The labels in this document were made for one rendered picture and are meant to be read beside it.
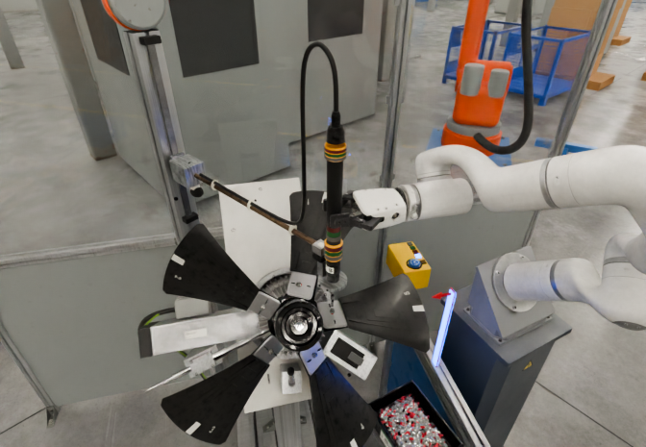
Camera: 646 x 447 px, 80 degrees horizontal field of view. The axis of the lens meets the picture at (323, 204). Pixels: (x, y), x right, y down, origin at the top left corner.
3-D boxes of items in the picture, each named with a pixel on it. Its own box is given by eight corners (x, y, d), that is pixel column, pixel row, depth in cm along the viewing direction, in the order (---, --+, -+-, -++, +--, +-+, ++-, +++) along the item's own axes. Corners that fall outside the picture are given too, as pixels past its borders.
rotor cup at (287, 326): (271, 351, 104) (273, 363, 91) (263, 296, 105) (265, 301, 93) (323, 340, 106) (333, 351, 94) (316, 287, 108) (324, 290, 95)
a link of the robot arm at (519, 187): (535, 115, 65) (404, 153, 90) (550, 211, 65) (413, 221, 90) (561, 118, 70) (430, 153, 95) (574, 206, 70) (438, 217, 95)
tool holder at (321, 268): (307, 279, 96) (306, 248, 91) (325, 264, 101) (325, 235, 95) (334, 297, 91) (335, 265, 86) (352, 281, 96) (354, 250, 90)
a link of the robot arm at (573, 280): (583, 267, 113) (679, 260, 91) (577, 330, 107) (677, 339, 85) (552, 252, 111) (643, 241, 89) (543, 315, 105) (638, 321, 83)
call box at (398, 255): (385, 265, 150) (387, 243, 144) (409, 261, 152) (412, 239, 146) (401, 294, 137) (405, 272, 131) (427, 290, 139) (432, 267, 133)
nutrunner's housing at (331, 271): (321, 289, 97) (321, 111, 72) (332, 281, 99) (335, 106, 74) (333, 297, 94) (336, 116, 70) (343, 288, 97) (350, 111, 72)
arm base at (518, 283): (521, 243, 131) (570, 235, 114) (546, 295, 130) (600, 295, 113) (482, 267, 124) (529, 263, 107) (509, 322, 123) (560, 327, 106)
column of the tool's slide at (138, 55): (217, 399, 205) (122, 31, 108) (229, 388, 210) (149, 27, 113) (224, 407, 202) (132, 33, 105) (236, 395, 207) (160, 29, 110)
